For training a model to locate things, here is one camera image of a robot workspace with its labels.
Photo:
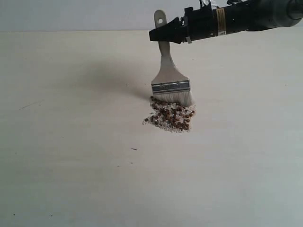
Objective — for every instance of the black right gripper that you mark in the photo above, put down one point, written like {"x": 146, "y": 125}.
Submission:
{"x": 197, "y": 25}

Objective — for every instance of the white paint brush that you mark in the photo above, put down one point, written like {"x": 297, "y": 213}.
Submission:
{"x": 170, "y": 85}

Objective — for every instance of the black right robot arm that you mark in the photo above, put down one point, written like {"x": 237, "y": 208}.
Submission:
{"x": 239, "y": 15}

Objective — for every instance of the scattered brown round pellets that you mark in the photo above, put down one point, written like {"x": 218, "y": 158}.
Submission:
{"x": 172, "y": 113}

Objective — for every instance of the scattered white rice grains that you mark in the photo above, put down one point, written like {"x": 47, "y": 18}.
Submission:
{"x": 170, "y": 118}

